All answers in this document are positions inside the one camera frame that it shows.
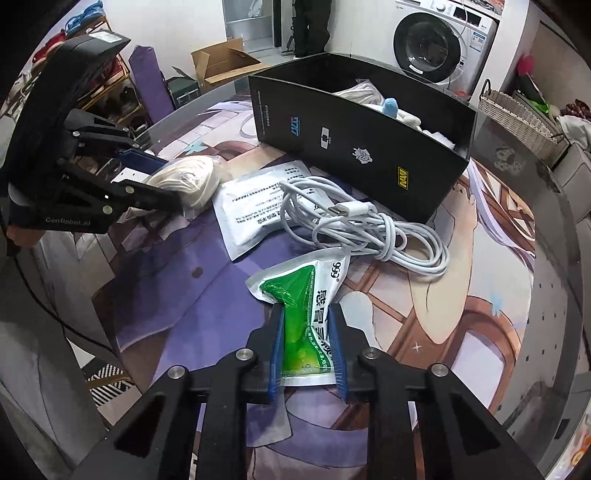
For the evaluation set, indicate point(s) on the blue white plush toy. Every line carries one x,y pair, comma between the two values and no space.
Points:
391,108

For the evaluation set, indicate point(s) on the green white medicine pouch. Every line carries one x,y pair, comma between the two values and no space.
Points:
305,285

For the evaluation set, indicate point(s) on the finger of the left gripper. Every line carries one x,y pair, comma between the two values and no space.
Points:
124,194
88,135

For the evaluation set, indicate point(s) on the black cardboard storage box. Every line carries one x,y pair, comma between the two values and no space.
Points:
299,110

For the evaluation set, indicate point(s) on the white printed foil packet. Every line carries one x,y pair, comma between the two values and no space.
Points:
248,208

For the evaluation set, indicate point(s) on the wooden shoe rack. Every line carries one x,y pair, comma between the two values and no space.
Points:
108,89

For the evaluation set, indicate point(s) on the white wicker laundry basket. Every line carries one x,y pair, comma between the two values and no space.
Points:
541,134

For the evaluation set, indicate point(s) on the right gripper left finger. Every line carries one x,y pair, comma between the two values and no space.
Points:
250,375

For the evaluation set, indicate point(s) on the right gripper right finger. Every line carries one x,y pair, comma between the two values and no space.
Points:
365,374

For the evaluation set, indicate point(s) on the open brown cardboard box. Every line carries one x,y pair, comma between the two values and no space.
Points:
221,63

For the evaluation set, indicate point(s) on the rolled purple yoga mat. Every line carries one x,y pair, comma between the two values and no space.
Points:
150,83

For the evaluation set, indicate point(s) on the anime print table mat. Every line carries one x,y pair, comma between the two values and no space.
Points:
356,318

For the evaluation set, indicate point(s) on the white front-load washing machine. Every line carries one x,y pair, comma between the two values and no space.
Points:
443,42

